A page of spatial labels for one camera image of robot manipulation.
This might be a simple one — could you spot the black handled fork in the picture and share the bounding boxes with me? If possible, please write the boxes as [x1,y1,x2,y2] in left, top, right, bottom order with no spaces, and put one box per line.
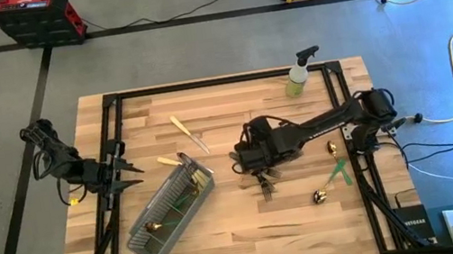
[262,165,284,183]
[256,168,276,204]

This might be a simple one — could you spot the white spray bottle black trigger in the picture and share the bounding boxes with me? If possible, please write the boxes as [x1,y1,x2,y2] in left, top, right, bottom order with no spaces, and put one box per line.
[277,44,328,100]

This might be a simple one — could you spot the black Netgear switch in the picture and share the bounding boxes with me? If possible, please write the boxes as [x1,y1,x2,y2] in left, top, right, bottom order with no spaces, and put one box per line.
[392,201,439,252]

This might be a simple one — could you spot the grey mesh cutlery basket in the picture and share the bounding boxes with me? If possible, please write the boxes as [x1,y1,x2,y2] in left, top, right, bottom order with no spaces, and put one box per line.
[113,149,227,254]

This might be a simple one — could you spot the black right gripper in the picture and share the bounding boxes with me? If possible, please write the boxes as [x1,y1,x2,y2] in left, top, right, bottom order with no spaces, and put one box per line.
[224,110,306,177]

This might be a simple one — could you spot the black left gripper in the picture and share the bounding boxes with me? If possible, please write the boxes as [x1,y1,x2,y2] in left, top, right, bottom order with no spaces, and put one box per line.
[89,134,150,212]

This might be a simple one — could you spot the red and black toolbox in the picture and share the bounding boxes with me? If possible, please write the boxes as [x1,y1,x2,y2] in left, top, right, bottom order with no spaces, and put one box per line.
[0,0,91,58]

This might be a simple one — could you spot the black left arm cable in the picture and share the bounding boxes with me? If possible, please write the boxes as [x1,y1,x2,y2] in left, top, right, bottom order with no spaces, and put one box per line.
[28,143,90,213]

